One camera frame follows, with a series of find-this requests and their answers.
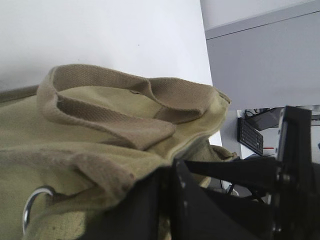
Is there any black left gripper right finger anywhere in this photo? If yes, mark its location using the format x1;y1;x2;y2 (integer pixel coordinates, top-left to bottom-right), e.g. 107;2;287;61
178;106;320;240

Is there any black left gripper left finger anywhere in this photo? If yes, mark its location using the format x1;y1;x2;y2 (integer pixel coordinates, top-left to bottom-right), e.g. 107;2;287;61
82;159;274;240

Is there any olive yellow canvas bag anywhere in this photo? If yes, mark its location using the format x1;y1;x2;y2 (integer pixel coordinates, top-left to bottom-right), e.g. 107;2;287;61
0;64;237;240

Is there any black computer keyboard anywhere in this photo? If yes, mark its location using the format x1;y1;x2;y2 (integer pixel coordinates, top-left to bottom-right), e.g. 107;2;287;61
237;117;264;156

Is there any silver metal D-ring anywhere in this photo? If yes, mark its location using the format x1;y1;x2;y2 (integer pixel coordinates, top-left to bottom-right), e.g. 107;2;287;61
21;185;57;238

